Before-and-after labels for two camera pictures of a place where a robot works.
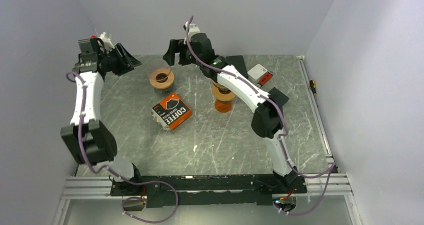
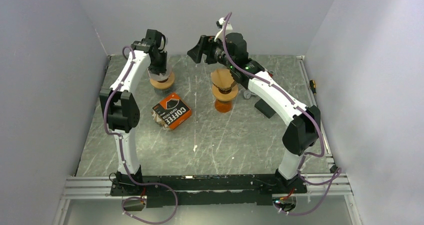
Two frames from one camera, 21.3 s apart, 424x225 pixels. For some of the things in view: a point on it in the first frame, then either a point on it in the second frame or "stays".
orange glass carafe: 223,106 stays
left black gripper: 124,68 to 162,68
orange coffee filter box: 171,112 stays
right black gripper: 175,45 to 205,45
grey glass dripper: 164,92 stays
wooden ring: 220,96 stays
